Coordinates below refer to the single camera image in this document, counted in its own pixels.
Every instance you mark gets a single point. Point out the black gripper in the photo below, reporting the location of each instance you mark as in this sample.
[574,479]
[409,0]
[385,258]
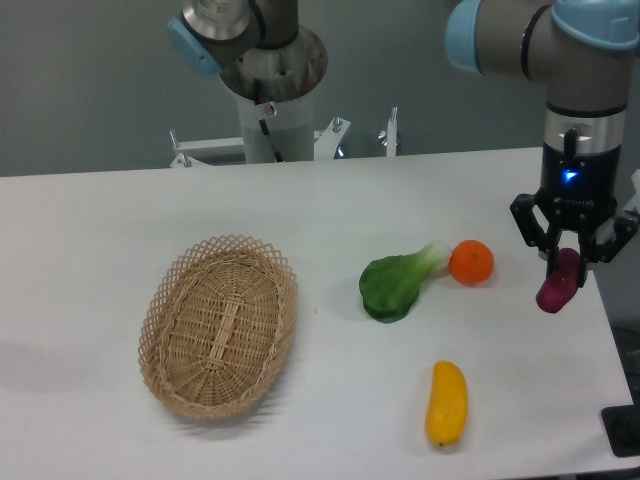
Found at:
[578,194]

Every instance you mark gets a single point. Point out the purple sweet potato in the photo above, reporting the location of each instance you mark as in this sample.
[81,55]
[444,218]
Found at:
[562,284]

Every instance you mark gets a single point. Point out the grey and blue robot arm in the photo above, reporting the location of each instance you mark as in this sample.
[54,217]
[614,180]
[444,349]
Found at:
[582,51]

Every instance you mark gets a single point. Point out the oval wicker basket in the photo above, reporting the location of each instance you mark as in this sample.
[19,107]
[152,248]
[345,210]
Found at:
[219,327]

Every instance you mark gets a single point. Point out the orange mandarin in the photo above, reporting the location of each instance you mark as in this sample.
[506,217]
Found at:
[471,262]

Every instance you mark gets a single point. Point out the green bok choy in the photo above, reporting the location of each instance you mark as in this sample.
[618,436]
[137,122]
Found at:
[390,286]

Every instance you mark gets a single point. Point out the black device at table edge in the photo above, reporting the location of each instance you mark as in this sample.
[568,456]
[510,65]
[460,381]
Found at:
[622,428]

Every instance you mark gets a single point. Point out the yellow mango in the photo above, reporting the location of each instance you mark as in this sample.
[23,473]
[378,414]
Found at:
[447,408]

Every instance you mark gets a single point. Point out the white clamp post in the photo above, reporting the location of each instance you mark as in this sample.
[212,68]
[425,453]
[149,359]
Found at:
[388,138]

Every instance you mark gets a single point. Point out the white mounting bracket frame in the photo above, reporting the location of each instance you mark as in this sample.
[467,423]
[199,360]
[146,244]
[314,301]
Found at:
[230,151]

